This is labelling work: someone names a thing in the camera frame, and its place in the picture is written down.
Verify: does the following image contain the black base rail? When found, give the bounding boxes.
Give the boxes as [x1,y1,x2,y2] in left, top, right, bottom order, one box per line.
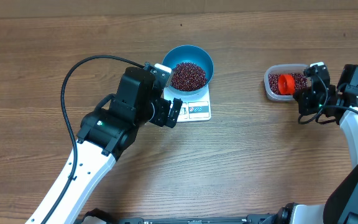
[76,203,291,224]

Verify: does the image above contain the red beans in container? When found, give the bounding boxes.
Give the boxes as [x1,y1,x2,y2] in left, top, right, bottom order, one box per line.
[268,73,308,95]

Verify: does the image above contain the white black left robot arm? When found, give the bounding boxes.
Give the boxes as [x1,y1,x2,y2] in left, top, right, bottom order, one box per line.
[28,63,182,223]

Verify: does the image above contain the clear plastic container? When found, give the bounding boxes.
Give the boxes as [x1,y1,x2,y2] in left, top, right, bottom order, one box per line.
[264,63,308,101]

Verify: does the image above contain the red beans in bowl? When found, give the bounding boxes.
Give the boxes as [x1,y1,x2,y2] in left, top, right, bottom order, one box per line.
[170,62,207,91]

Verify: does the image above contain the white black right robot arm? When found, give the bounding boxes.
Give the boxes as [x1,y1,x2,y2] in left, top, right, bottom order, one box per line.
[276,62,358,223]

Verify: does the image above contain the blue bowl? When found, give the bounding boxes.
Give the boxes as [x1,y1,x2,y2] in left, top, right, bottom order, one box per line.
[162,45,214,86]

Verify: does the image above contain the white kitchen scale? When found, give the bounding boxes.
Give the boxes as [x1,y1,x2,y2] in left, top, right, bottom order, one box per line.
[163,85,211,123]

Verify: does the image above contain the red measuring scoop blue handle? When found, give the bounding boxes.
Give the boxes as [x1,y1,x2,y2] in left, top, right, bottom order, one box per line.
[277,74,295,95]

